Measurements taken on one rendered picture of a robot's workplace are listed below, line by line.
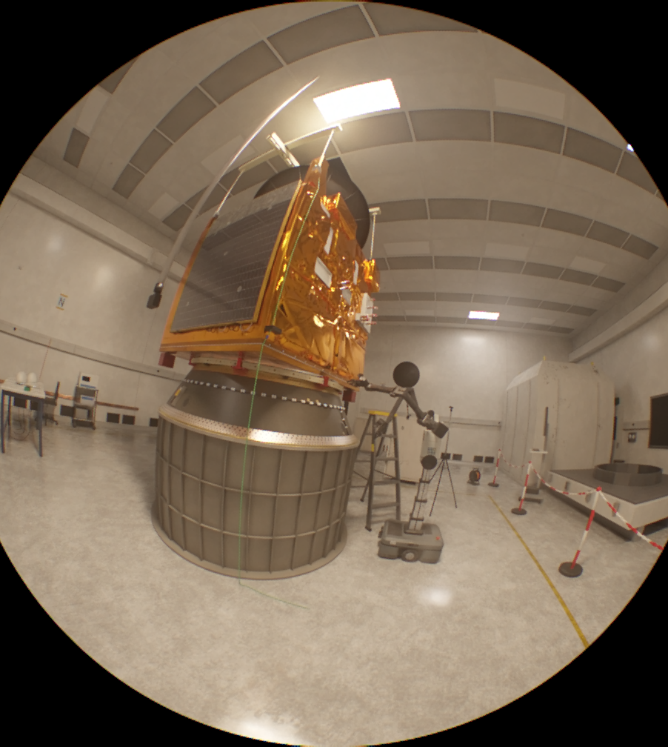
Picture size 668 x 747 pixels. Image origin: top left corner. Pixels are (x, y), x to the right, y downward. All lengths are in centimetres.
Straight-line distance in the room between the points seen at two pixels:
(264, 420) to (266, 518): 74
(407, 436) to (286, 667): 477
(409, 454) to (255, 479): 411
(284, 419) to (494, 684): 233
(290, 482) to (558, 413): 630
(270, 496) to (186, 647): 125
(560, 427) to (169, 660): 734
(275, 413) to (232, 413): 32
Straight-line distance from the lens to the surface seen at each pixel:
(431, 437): 238
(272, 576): 215
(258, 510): 184
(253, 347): 157
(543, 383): 673
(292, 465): 177
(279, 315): 164
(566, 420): 704
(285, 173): 372
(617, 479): 526
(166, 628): 179
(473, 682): 181
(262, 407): 177
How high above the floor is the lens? 146
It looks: 9 degrees up
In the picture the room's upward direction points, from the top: 8 degrees clockwise
